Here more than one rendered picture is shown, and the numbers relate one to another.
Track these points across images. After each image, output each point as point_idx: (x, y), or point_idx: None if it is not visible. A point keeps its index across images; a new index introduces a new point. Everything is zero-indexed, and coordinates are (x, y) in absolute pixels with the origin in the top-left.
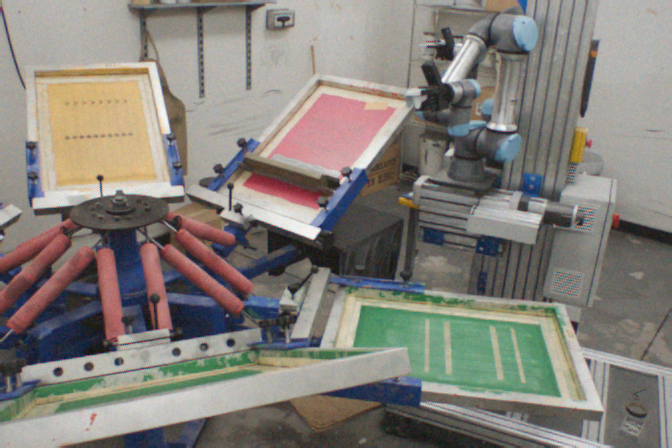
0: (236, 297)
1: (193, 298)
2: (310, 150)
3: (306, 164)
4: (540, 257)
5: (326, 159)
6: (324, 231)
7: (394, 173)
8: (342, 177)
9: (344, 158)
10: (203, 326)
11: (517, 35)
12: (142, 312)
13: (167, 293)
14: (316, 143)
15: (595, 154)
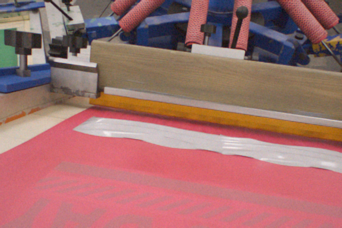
0: (116, 1)
1: (165, 19)
2: (261, 187)
3: (215, 145)
4: None
5: (153, 158)
6: (60, 39)
7: None
8: (63, 123)
9: (70, 158)
10: (154, 40)
11: None
12: (186, 6)
13: (189, 18)
14: (273, 215)
15: None
